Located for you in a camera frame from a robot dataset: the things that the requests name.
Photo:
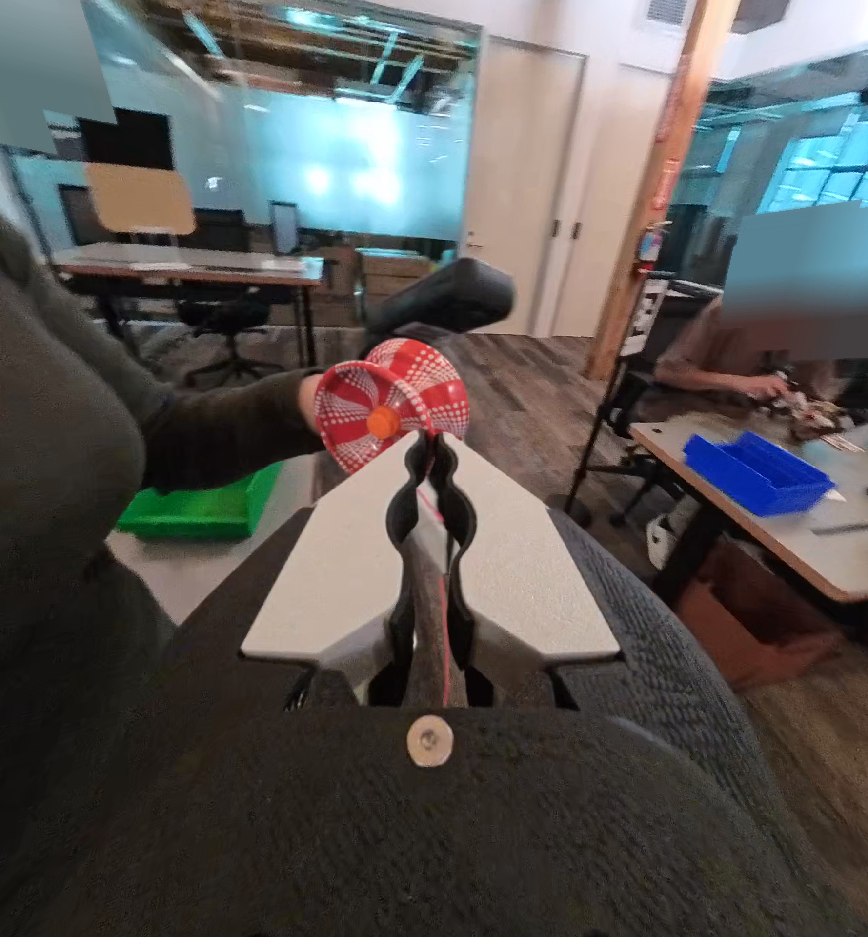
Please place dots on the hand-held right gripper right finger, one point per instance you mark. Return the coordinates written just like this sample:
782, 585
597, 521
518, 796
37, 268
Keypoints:
536, 586

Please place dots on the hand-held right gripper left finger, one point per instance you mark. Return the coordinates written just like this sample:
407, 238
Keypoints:
332, 586

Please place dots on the red white yo-yo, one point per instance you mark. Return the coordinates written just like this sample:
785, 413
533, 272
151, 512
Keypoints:
383, 403

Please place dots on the green plastic bin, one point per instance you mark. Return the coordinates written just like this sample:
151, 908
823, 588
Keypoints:
200, 505

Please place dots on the person's left forearm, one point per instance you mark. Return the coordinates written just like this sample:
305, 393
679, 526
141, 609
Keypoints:
214, 425

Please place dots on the white desk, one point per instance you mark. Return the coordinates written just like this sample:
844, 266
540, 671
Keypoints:
214, 564

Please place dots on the long wooden desk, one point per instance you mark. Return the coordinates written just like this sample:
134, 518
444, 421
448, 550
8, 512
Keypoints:
185, 267

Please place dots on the person's left hand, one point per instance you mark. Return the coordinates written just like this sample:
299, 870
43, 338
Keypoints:
314, 403

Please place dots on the cardboard box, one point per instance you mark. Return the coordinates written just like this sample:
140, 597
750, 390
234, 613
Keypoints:
756, 615
397, 267

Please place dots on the white door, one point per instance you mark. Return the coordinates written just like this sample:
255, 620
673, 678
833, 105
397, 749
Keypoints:
514, 176
610, 205

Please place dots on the small black monitor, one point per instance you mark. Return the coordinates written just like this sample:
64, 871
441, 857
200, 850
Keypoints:
285, 227

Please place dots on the black stool chair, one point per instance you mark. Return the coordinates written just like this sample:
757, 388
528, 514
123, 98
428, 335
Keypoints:
624, 425

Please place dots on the red fire extinguisher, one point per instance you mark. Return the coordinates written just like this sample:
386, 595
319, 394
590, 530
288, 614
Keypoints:
649, 246

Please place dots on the black office chair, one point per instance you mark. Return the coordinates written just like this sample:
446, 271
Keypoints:
229, 315

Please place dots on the large blue parts bin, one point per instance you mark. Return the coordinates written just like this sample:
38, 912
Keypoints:
756, 472

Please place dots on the grey work table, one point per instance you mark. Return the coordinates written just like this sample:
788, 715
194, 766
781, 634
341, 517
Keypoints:
800, 513

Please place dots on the tan chair back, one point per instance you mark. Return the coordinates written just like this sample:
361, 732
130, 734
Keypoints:
138, 198

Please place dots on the wooden post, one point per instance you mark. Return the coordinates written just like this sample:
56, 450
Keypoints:
661, 176

